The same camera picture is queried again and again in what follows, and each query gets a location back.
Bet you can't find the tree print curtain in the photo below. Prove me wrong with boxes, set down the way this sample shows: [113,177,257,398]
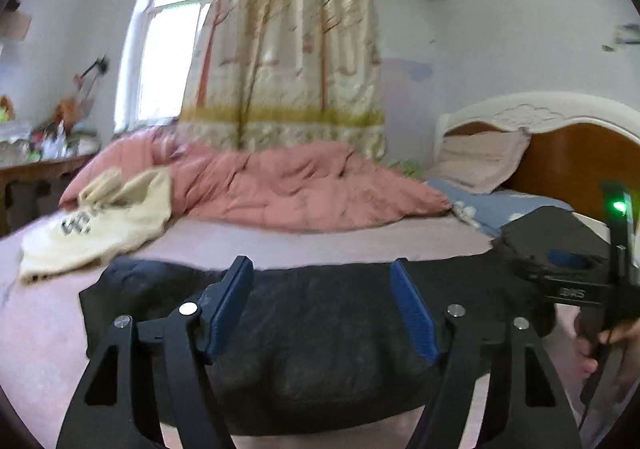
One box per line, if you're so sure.
[179,0,388,160]

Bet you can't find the window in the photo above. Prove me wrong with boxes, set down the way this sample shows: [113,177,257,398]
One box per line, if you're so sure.
[114,0,231,132]

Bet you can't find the blue patterned pillow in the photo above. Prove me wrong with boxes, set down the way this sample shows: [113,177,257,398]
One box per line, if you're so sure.
[427,179,576,237]

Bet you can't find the dark green folded garment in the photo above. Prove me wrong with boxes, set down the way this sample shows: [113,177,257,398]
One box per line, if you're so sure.
[492,206,613,280]

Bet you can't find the beige pillow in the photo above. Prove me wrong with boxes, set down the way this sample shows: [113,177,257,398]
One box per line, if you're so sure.
[425,128,532,194]

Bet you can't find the bed with pink sheet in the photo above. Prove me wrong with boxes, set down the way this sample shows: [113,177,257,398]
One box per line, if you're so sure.
[0,214,640,449]

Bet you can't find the person's right hand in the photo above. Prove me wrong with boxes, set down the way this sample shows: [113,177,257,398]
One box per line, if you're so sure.
[574,314,640,405]

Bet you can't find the carved wooden desk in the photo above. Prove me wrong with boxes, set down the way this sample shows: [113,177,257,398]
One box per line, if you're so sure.
[0,154,93,235]

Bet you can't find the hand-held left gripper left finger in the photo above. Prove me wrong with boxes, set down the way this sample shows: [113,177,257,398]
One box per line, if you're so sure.
[56,255,255,449]

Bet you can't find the cream hoodie with black print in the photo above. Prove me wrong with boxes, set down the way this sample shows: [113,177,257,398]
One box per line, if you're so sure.
[19,168,173,282]

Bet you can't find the white and wood headboard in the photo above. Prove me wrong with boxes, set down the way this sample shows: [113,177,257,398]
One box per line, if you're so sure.
[434,91,640,230]

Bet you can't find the black padded jacket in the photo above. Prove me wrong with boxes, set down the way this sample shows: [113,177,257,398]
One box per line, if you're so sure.
[79,254,558,435]

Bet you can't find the pile of desk clutter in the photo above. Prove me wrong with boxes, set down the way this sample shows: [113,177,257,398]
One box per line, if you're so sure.
[0,94,101,164]

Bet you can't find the wall-mounted desk lamp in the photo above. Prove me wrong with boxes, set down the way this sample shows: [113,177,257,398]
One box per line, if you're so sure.
[72,56,110,100]

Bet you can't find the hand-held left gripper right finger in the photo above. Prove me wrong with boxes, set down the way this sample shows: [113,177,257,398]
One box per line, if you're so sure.
[390,258,584,449]

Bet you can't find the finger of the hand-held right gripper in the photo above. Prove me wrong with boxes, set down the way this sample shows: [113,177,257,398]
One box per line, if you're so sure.
[517,249,610,289]

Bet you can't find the pink striped quilt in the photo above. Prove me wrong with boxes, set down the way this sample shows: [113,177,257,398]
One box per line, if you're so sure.
[59,126,453,232]

